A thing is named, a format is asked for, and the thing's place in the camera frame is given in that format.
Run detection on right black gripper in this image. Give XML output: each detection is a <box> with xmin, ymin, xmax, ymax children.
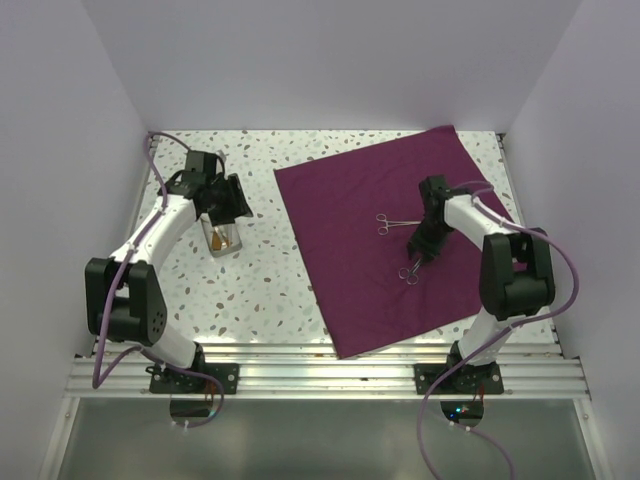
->
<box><xmin>407</xmin><ymin>217</ymin><xmax>453</xmax><ymax>264</ymax></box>

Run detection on silver surgical scissors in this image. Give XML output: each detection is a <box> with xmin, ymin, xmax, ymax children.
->
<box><xmin>398</xmin><ymin>257</ymin><xmax>423</xmax><ymax>286</ymax></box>

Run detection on silver hemostat forceps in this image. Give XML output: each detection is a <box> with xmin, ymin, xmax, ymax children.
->
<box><xmin>376</xmin><ymin>213</ymin><xmax>420</xmax><ymax>236</ymax></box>

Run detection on purple cloth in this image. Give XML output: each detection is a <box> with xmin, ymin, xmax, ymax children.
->
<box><xmin>274</xmin><ymin>126</ymin><xmax>483</xmax><ymax>359</ymax></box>

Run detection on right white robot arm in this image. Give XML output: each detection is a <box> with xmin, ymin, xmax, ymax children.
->
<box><xmin>401</xmin><ymin>175</ymin><xmax>556</xmax><ymax>393</ymax></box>

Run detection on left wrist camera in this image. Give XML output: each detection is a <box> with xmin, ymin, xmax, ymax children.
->
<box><xmin>207</xmin><ymin>150</ymin><xmax>227</xmax><ymax>178</ymax></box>

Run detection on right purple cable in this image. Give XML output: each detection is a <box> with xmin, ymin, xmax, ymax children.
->
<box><xmin>415</xmin><ymin>180</ymin><xmax>581</xmax><ymax>480</ymax></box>

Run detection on purple cable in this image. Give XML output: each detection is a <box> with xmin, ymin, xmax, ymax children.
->
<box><xmin>415</xmin><ymin>180</ymin><xmax>581</xmax><ymax>480</ymax></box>
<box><xmin>91</xmin><ymin>131</ymin><xmax>224</xmax><ymax>401</ymax></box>

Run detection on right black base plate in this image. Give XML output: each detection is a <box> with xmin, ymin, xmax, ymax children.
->
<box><xmin>413</xmin><ymin>351</ymin><xmax>505</xmax><ymax>395</ymax></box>

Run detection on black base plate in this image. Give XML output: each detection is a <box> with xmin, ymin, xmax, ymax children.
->
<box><xmin>413</xmin><ymin>351</ymin><xmax>505</xmax><ymax>395</ymax></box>
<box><xmin>145</xmin><ymin>352</ymin><xmax>240</xmax><ymax>395</ymax></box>

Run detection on aluminium rail frame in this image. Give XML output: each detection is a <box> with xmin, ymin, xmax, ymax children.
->
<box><xmin>64</xmin><ymin>130</ymin><xmax>594</xmax><ymax>401</ymax></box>

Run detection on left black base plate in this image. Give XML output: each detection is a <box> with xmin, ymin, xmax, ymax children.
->
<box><xmin>145</xmin><ymin>352</ymin><xmax>240</xmax><ymax>395</ymax></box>

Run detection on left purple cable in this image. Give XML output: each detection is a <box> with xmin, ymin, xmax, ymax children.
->
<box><xmin>91</xmin><ymin>131</ymin><xmax>224</xmax><ymax>401</ymax></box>

